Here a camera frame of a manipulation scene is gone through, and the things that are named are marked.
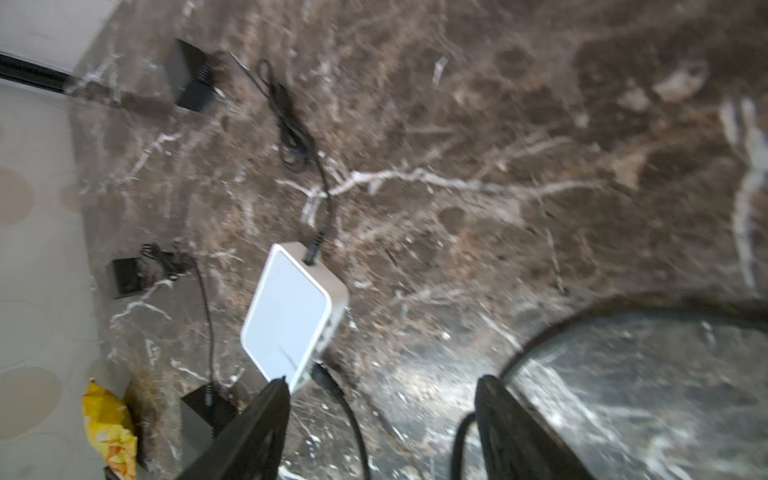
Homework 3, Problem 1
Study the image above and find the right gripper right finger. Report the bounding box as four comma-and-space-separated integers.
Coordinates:
475, 375, 593, 479

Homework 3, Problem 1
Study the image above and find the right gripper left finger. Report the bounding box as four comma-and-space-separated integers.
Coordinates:
179, 378, 290, 479

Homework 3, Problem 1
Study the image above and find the white network switch box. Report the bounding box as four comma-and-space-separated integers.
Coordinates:
240, 242, 349, 393

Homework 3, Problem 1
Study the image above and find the small black power adapter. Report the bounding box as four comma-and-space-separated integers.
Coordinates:
164, 39, 219, 112
111, 257, 146, 299

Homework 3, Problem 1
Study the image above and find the black ethernet cable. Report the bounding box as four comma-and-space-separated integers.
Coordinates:
308, 293, 768, 480

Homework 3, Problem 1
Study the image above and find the yellow snack bag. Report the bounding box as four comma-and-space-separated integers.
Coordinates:
82, 378, 138, 480

